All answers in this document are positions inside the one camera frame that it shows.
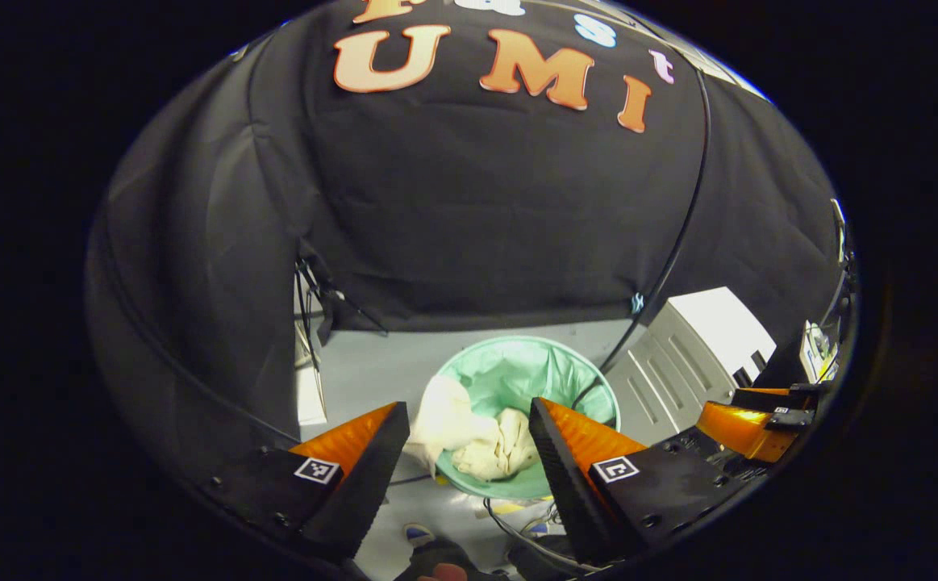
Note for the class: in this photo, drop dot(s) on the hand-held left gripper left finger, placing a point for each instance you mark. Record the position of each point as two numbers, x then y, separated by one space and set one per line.
364 484

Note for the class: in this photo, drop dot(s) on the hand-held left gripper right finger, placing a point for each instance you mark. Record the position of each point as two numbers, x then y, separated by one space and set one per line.
569 492

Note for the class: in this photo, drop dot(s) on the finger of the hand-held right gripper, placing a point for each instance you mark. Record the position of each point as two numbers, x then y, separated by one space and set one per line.
767 397
739 428

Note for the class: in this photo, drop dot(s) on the cream button shirt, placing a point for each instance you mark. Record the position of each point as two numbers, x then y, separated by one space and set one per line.
477 444

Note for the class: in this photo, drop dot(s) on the green laundry hamper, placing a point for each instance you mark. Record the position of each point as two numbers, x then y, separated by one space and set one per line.
517 371

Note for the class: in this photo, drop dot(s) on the black clothes rack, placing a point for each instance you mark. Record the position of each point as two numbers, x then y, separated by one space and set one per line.
682 234

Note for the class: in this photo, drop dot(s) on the white grey machine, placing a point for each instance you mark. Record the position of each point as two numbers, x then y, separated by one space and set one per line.
702 339

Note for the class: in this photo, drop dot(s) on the person's dark shoe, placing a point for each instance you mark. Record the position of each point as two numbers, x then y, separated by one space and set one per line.
436 557

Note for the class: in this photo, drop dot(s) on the white board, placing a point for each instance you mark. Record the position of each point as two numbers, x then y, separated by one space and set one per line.
311 395

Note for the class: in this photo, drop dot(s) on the black backdrop cloth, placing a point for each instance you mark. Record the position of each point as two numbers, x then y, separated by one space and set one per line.
477 202

